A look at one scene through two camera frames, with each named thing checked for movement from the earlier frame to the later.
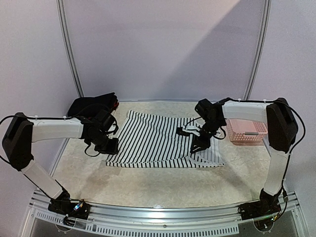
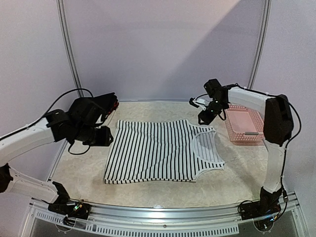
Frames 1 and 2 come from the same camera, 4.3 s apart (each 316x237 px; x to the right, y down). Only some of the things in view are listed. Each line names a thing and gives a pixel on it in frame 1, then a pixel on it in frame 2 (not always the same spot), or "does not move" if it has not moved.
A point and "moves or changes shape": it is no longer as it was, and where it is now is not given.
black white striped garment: [151, 141] moves or changes shape
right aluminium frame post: [259, 50] does not move
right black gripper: [202, 139] to [208, 114]
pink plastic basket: [246, 131] does not move
